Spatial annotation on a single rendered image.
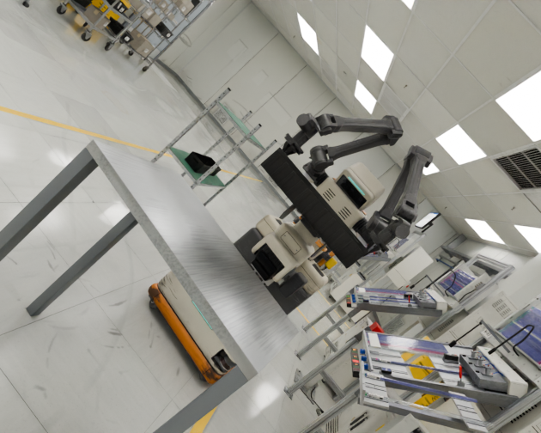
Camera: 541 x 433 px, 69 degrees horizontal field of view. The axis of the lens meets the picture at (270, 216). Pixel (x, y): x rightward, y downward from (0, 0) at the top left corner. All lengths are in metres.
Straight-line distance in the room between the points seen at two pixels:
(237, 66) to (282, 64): 1.29
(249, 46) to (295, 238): 10.19
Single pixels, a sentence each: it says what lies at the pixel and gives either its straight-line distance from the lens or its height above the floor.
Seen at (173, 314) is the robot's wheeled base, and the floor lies 0.11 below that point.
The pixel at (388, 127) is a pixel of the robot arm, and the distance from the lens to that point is 1.95.
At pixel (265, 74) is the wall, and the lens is 11.63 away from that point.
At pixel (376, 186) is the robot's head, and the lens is 2.02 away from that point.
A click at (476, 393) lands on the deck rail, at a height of 1.06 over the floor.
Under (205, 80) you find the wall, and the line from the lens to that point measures 12.03.
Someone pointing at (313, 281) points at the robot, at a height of 0.76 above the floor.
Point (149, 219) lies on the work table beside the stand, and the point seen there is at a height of 0.80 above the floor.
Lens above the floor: 1.16
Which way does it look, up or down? 9 degrees down
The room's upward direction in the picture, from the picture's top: 49 degrees clockwise
